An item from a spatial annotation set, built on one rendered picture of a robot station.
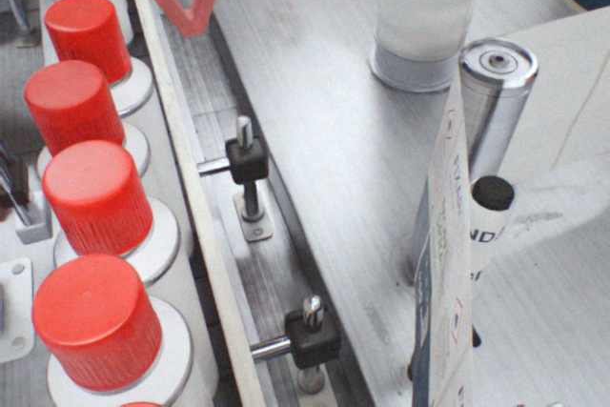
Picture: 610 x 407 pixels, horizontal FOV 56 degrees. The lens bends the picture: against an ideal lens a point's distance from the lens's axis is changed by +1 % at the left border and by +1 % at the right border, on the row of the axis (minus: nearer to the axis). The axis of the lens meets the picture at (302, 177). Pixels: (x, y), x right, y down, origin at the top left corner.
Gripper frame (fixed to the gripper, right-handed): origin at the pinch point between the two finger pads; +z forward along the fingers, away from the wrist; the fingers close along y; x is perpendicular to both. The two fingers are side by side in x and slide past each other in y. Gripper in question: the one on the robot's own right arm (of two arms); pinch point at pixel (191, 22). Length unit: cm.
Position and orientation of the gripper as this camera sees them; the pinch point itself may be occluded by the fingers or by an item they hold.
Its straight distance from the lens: 40.2
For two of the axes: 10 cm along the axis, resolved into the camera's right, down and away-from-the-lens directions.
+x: -9.5, 2.4, -2.0
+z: 0.0, 6.5, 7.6
